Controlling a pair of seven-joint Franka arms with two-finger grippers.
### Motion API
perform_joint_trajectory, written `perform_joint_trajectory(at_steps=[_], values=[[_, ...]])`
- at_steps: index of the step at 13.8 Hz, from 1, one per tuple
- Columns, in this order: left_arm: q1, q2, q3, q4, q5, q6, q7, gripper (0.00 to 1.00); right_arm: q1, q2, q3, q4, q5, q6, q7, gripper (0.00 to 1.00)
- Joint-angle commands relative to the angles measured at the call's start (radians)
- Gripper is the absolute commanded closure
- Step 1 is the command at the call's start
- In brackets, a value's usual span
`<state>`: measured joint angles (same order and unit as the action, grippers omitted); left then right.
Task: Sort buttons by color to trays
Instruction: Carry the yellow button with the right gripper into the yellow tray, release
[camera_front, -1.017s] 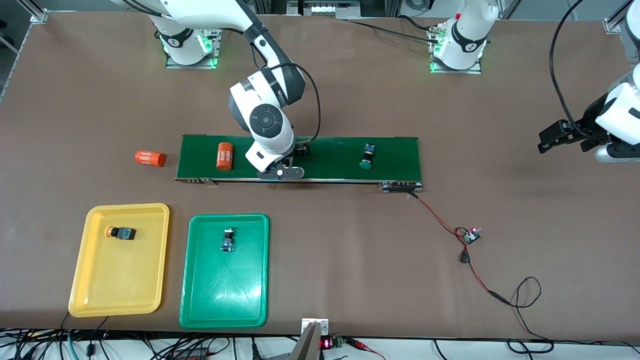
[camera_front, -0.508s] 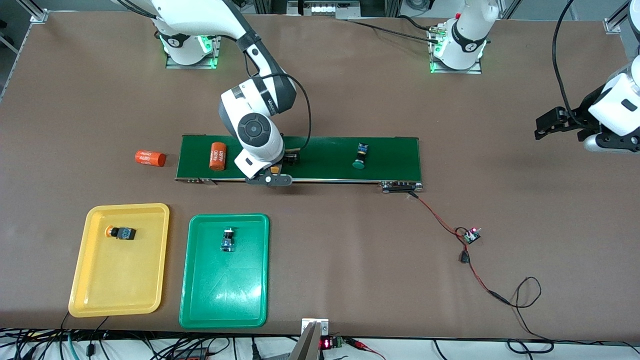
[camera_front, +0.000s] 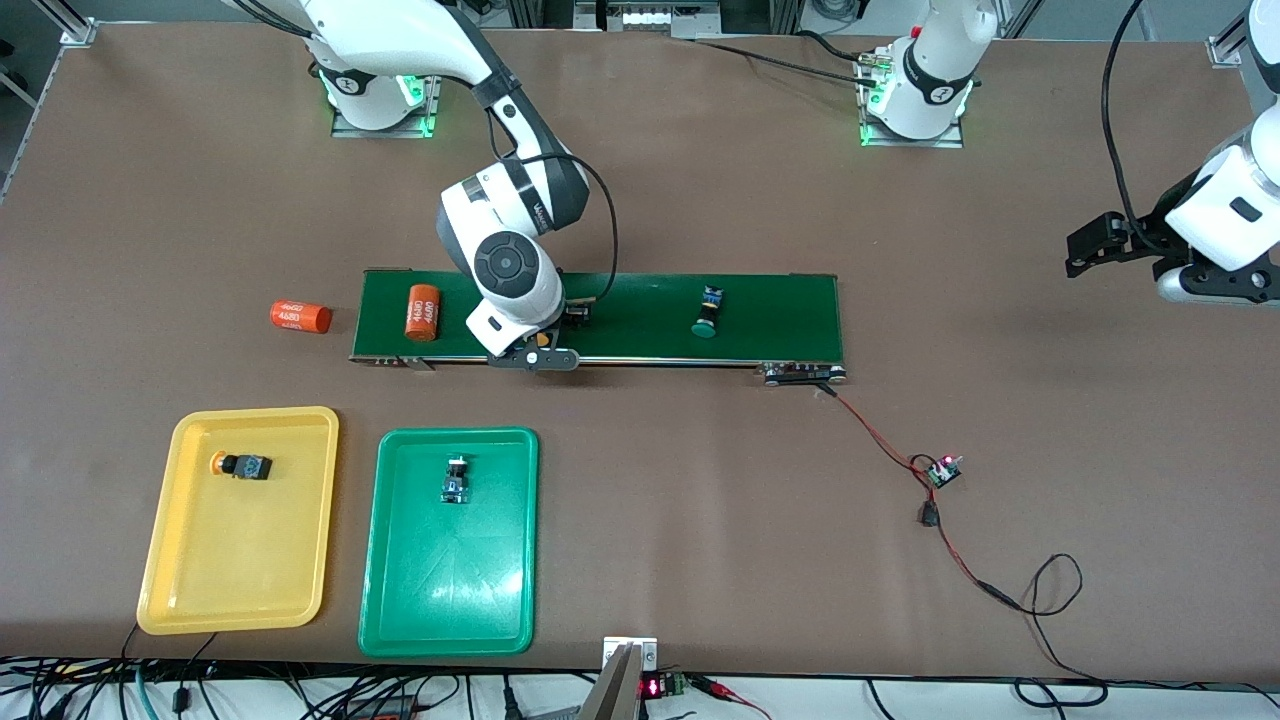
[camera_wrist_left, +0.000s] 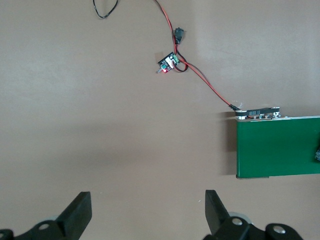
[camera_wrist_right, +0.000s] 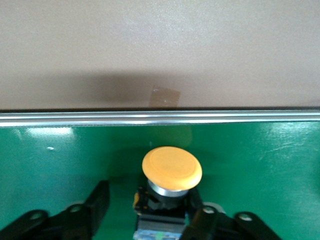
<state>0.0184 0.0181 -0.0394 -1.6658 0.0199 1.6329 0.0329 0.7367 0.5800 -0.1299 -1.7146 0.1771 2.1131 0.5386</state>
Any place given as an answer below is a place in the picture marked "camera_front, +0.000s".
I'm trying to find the orange cylinder with 4680 print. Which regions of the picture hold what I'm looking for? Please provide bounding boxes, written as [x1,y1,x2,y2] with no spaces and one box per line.
[270,300,333,335]
[402,284,443,343]

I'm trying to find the green conveyor belt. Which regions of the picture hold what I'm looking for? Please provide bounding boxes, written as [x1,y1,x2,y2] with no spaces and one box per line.
[349,268,850,388]

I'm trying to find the green plastic tray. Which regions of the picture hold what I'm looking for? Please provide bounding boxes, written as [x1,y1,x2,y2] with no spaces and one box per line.
[357,427,540,659]

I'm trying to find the aluminium rack behind table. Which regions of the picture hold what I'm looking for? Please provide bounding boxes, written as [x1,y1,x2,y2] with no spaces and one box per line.
[500,0,806,41]

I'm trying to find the yellow plastic tray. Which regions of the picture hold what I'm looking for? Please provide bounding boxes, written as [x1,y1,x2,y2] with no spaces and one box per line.
[136,406,340,636]

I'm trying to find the red alligator clip lead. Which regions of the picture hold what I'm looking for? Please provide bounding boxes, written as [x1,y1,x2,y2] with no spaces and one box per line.
[695,678,771,720]

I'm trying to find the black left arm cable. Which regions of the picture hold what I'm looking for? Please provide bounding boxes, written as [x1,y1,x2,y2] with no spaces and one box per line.
[1100,0,1161,256]

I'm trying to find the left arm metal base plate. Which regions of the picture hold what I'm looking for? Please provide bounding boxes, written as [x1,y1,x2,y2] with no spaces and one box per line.
[858,50,966,149]

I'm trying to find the metal table corner bracket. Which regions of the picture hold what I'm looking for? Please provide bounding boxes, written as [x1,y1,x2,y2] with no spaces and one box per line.
[35,0,98,48]
[1207,25,1251,69]

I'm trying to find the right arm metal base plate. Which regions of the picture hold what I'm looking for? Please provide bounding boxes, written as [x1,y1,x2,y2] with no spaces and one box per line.
[332,70,447,139]

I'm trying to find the red black power wire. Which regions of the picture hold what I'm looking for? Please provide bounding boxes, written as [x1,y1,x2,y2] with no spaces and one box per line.
[812,383,1023,611]

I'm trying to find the black cable to arm base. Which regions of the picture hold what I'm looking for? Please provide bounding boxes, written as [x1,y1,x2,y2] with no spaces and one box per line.
[688,28,886,89]

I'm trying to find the thin black looped cable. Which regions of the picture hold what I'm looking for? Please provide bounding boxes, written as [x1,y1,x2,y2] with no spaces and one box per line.
[1015,553,1111,709]

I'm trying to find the silver camera mount bracket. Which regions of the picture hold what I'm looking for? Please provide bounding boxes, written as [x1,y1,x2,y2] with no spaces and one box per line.
[578,635,661,720]

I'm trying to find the tangled cables below table edge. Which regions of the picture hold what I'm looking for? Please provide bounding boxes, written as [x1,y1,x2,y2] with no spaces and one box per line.
[0,655,1280,720]

